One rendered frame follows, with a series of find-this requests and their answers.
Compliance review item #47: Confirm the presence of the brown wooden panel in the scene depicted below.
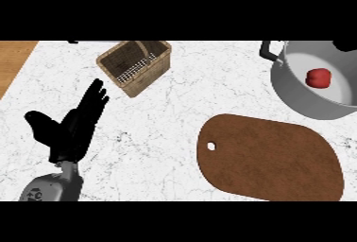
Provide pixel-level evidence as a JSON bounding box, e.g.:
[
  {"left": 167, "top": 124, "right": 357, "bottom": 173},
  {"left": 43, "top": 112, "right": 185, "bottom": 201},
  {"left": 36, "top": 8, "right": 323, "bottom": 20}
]
[{"left": 0, "top": 41, "right": 39, "bottom": 100}]

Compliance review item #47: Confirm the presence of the wicker basket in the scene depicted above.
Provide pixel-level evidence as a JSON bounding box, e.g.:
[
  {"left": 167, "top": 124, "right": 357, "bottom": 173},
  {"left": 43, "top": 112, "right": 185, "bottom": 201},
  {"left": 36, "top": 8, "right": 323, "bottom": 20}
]
[{"left": 95, "top": 41, "right": 173, "bottom": 98}]

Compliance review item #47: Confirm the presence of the grey metal pot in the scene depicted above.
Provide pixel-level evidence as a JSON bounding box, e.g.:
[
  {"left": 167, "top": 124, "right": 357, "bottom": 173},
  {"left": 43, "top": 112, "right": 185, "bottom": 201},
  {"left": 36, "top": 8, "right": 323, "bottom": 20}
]
[{"left": 259, "top": 41, "right": 357, "bottom": 121}]

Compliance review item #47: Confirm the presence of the brown wooden cutting board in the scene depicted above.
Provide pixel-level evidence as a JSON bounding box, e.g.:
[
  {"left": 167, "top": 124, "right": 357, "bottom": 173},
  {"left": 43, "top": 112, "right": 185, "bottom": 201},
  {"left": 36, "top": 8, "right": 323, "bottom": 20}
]
[{"left": 195, "top": 113, "right": 346, "bottom": 202}]

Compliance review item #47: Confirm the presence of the red bell pepper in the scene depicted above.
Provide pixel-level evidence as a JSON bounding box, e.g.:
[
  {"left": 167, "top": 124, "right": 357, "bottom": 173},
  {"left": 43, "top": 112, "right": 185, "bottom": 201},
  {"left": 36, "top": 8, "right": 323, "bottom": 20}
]
[{"left": 304, "top": 67, "right": 334, "bottom": 89}]

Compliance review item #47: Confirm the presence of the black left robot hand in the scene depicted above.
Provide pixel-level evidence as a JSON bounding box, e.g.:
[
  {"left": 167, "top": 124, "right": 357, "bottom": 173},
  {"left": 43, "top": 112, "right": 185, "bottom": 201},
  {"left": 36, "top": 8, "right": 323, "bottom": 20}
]
[{"left": 24, "top": 78, "right": 112, "bottom": 164}]

